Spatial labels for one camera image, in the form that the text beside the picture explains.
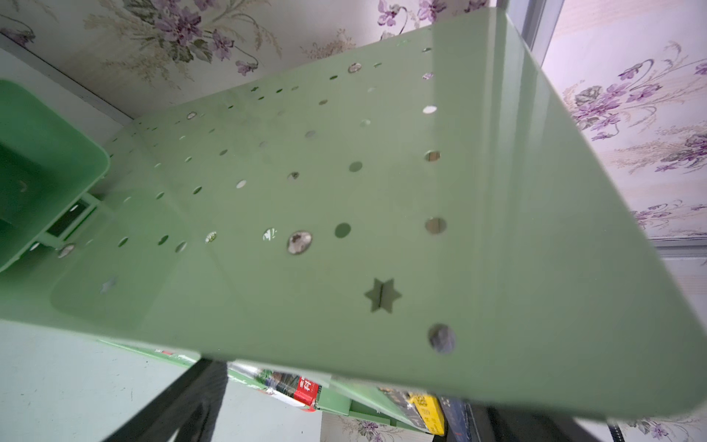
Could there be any yellow cartoon book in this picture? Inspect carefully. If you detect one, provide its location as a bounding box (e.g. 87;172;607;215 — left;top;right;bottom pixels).
408;393;447;436

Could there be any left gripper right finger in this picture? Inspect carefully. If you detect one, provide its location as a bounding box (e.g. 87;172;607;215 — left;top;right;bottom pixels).
469;404;598;442

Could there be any black book gold title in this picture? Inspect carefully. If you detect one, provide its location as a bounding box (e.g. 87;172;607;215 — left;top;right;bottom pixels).
379;388;427;431

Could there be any green red plant book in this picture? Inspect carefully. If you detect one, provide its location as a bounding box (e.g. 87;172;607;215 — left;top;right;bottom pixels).
154;349;321;413

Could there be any dark blue hardcover book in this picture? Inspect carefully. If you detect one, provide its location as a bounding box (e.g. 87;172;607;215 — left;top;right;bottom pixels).
438;396;472;442

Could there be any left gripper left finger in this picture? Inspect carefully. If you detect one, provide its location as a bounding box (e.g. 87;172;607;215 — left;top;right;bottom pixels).
106;358;228;442

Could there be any green wooden bookshelf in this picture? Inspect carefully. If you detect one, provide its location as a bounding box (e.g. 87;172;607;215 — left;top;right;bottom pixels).
1;9;706;419

